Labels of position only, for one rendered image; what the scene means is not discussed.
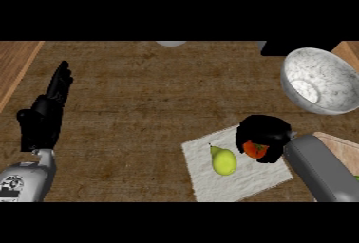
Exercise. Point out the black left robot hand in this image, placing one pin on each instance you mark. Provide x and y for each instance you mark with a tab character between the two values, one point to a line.
43	117

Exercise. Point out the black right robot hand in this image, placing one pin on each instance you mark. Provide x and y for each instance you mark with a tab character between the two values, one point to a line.
263	129

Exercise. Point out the red tomato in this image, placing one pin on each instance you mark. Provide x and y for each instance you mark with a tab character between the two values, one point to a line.
254	150

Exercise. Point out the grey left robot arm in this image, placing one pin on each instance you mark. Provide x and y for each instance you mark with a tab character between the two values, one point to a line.
25	182

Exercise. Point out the white placemat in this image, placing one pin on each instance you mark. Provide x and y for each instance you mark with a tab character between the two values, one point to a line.
233	183

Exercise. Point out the white marble bowl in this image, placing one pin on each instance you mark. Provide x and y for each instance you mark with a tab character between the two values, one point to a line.
322	82

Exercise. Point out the yellow-green pear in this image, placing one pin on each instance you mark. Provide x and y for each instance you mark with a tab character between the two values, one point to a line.
223	160

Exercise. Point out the pale wooden box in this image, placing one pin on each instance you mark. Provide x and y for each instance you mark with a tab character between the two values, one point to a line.
343	152

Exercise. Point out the black appliance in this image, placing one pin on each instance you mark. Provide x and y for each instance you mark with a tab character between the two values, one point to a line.
289	47

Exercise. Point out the pale grey round object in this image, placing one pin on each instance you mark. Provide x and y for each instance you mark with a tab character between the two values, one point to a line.
170	43

